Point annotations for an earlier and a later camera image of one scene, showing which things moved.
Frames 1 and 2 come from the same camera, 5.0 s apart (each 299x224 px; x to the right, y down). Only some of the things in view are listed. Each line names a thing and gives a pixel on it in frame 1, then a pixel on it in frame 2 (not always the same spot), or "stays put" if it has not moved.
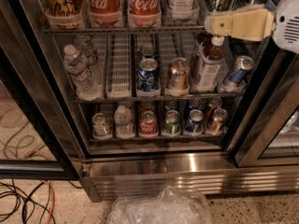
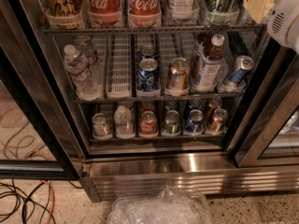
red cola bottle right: (144, 6) stays put
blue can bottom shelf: (195, 124) stays put
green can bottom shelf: (172, 126) stays put
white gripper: (287, 25) → (282, 18)
